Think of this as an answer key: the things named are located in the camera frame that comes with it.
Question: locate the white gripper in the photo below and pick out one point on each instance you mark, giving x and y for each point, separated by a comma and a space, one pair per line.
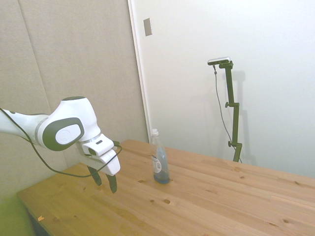
109, 163

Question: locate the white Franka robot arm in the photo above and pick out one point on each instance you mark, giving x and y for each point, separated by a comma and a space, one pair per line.
66, 115

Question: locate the clear dish soap bottle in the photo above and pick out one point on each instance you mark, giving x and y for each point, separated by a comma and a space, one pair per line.
160, 162

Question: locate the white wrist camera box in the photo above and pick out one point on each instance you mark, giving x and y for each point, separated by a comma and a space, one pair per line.
97, 146

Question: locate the white door frame strip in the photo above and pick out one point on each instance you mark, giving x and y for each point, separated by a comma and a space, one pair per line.
139, 71

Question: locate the black camera stand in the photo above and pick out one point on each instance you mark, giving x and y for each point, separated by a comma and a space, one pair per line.
232, 108

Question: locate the grey wall plate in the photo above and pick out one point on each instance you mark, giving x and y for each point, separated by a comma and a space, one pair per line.
147, 27

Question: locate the silver exterior camera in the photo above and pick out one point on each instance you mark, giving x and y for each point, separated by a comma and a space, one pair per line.
219, 60

